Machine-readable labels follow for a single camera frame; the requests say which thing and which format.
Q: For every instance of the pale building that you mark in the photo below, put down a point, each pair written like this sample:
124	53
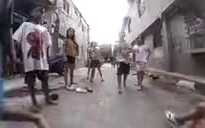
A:
73	23

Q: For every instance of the grey asphalt road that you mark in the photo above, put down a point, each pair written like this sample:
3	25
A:
106	106

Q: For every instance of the raised concrete kerb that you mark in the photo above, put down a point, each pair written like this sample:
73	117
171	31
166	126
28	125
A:
190	80

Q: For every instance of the dark car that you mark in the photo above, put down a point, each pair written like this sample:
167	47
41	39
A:
57	63

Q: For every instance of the pale litter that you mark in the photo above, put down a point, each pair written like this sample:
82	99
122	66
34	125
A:
80	90

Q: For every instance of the grey building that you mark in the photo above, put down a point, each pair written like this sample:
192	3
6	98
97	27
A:
176	40

